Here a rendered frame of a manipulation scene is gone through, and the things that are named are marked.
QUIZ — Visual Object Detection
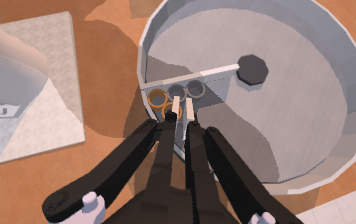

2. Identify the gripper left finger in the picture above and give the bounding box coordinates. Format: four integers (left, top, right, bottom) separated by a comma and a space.
42, 96, 180, 224

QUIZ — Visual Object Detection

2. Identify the grey metal bushing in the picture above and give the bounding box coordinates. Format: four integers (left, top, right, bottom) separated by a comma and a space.
174, 121, 184, 143
167, 84, 187, 106
186, 80, 205, 103

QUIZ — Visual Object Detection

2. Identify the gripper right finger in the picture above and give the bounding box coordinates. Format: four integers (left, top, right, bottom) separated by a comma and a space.
183, 98, 304, 224

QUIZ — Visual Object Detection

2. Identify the bronze bushing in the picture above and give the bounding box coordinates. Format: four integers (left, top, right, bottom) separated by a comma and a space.
162, 102, 182, 121
147, 89, 168, 112

